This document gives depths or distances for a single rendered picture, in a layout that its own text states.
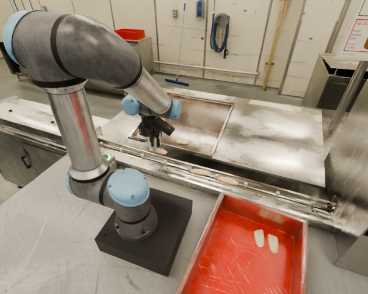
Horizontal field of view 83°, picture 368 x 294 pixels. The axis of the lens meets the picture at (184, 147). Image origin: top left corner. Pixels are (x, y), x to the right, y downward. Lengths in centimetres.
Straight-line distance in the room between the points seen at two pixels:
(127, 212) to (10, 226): 59
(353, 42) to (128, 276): 154
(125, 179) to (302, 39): 385
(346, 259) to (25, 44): 104
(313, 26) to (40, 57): 395
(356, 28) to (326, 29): 267
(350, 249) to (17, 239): 117
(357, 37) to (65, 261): 170
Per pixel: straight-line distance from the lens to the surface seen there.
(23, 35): 53
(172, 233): 80
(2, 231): 114
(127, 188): 64
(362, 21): 154
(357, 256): 92
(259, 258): 87
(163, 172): 104
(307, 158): 121
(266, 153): 116
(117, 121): 162
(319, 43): 422
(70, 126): 59
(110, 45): 45
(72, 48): 45
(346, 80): 256
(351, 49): 156
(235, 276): 83
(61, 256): 95
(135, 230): 75
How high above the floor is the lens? 158
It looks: 37 degrees down
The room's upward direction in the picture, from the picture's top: straight up
